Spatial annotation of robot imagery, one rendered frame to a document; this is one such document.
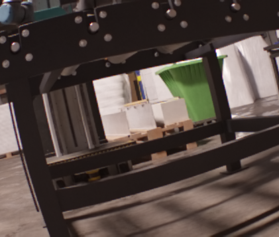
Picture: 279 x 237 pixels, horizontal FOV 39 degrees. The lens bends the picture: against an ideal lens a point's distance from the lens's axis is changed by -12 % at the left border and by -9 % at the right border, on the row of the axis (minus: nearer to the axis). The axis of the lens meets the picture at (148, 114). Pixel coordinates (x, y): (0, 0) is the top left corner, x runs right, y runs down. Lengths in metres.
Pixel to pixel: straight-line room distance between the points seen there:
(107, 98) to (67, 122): 2.59
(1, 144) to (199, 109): 6.47
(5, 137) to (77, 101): 7.33
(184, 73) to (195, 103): 0.36
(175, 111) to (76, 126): 1.38
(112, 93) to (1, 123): 5.19
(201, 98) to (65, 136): 2.22
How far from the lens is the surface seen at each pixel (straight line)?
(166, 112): 4.20
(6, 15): 2.84
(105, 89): 5.69
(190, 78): 4.87
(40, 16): 3.15
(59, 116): 3.13
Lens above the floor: 0.57
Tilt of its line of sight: 2 degrees down
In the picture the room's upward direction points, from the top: 13 degrees counter-clockwise
